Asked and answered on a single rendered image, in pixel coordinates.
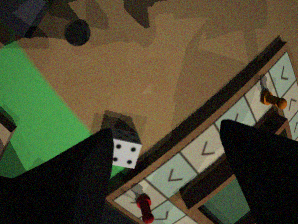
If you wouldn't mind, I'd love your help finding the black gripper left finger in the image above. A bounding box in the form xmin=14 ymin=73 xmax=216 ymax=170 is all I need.
xmin=0 ymin=128 xmax=114 ymax=224

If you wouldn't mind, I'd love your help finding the grey die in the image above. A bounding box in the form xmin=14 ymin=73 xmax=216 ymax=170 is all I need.
xmin=112 ymin=128 xmax=142 ymax=169

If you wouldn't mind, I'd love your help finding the red game pawn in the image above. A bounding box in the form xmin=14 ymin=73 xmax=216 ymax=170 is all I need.
xmin=136 ymin=196 xmax=154 ymax=224

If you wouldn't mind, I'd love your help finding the orange game pawn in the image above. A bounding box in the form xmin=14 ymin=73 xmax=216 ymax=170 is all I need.
xmin=261 ymin=91 xmax=287 ymax=109

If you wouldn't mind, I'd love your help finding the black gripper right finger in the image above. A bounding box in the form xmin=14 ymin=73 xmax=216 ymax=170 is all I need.
xmin=220 ymin=119 xmax=298 ymax=224

